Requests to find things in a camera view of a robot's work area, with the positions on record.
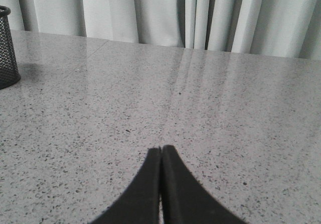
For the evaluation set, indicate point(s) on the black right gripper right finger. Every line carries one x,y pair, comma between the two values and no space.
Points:
184,199

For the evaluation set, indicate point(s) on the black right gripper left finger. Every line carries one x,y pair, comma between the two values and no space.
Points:
140,201

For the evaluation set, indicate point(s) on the black mesh pen bucket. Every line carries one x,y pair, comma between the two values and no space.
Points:
9,73

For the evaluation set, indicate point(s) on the grey curtain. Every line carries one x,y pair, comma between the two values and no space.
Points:
286,28

